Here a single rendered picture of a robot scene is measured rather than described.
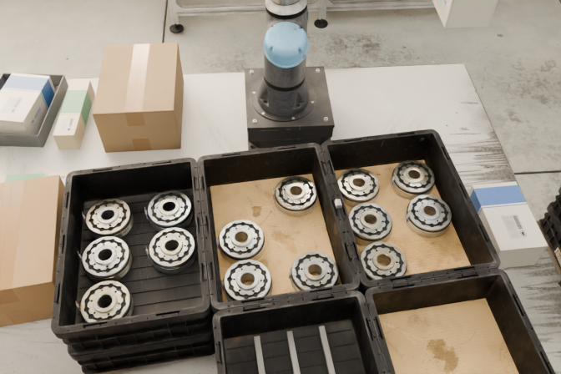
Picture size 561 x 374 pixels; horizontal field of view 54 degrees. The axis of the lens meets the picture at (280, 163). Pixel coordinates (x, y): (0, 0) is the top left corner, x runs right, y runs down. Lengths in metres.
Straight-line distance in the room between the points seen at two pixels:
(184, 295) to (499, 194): 0.83
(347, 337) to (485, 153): 0.79
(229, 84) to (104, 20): 1.72
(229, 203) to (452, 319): 0.57
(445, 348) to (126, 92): 1.06
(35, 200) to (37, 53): 1.98
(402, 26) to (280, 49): 1.98
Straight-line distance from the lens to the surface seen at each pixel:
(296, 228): 1.32
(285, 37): 1.50
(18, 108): 1.79
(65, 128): 1.73
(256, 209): 1.35
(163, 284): 1.27
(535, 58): 3.40
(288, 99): 1.57
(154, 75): 1.67
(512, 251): 1.46
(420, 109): 1.83
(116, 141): 1.66
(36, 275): 1.32
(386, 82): 1.90
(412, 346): 1.22
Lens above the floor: 1.93
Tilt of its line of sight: 50 degrees down
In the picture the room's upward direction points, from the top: 1 degrees clockwise
